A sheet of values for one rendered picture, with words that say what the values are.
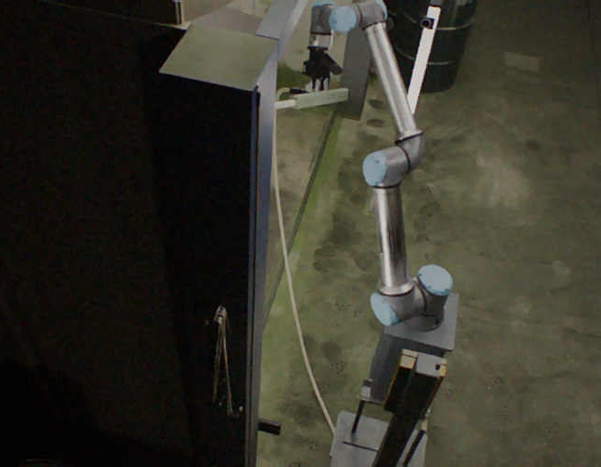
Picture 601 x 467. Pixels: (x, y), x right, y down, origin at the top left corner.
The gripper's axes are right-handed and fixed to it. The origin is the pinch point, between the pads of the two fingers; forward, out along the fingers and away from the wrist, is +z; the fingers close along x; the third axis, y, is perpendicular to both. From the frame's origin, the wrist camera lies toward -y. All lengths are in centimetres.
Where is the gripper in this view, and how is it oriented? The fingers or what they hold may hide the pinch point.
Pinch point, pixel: (319, 98)
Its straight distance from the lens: 263.2
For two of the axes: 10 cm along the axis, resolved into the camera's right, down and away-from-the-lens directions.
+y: -7.4, -3.0, 6.1
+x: -6.7, 2.2, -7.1
